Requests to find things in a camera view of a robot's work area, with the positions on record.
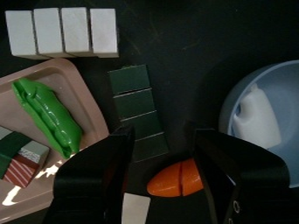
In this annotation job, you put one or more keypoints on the flat white toy piece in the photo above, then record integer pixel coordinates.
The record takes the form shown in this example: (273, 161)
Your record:
(136, 210)

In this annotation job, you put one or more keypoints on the pink plastic tray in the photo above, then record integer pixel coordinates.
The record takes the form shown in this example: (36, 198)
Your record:
(77, 87)

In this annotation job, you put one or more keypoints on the white wooden toy block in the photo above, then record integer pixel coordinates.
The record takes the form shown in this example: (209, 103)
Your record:
(20, 33)
(102, 32)
(76, 29)
(48, 30)

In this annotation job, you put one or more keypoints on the toy sushi block red stripes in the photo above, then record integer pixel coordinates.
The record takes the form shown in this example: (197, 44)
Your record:
(22, 169)

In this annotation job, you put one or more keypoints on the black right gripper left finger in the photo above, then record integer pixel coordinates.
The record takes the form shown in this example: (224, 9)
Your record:
(90, 178)

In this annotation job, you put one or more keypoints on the white toy milk jug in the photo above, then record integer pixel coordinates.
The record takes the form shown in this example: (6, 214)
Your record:
(256, 122)

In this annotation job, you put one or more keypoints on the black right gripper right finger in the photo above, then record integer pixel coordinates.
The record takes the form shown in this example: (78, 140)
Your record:
(248, 180)

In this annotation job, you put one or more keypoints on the green toy pea pod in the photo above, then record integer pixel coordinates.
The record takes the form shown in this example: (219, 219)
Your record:
(50, 116)

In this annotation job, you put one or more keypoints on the orange toy carrot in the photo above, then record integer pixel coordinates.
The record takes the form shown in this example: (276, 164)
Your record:
(166, 180)

